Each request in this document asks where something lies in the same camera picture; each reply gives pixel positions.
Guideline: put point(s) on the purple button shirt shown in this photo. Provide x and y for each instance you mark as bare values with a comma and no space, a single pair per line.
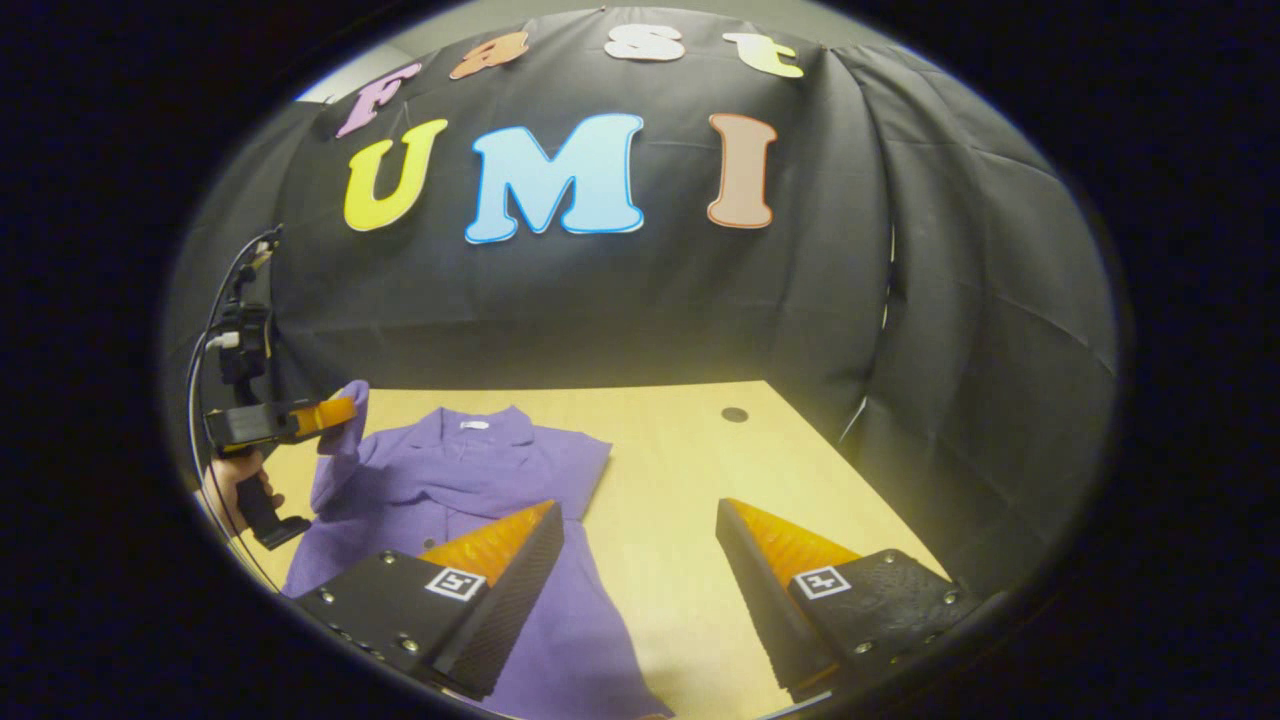
440,480

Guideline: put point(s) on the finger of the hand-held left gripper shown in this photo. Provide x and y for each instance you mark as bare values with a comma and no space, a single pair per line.
325,415

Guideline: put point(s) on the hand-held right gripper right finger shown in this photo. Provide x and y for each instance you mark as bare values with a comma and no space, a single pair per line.
760,600

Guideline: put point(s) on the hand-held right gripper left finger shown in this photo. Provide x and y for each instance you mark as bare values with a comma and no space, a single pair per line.
500,600

